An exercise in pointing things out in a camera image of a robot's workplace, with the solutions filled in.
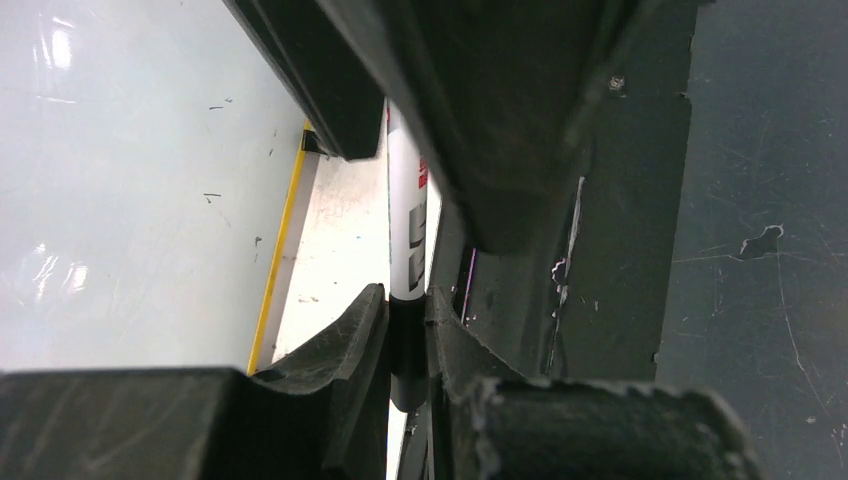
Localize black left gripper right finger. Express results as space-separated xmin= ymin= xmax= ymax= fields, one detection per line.
xmin=425 ymin=288 xmax=762 ymax=479

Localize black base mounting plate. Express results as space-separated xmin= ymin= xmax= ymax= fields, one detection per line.
xmin=431 ymin=1 xmax=847 ymax=479

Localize black whiteboard foot clip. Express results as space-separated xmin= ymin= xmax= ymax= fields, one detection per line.
xmin=301 ymin=129 xmax=331 ymax=156

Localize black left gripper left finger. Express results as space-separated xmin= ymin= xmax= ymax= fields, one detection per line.
xmin=1 ymin=284 xmax=390 ymax=479

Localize black marker cap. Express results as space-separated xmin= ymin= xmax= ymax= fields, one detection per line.
xmin=388 ymin=295 xmax=428 ymax=413

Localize yellow framed small whiteboard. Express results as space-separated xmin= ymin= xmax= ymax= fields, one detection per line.
xmin=1 ymin=1 xmax=303 ymax=371

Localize white whiteboard marker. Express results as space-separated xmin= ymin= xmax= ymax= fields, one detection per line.
xmin=386 ymin=103 xmax=429 ymax=301

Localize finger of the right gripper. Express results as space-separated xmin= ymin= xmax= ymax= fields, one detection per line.
xmin=321 ymin=1 xmax=636 ymax=254
xmin=225 ymin=0 xmax=385 ymax=161

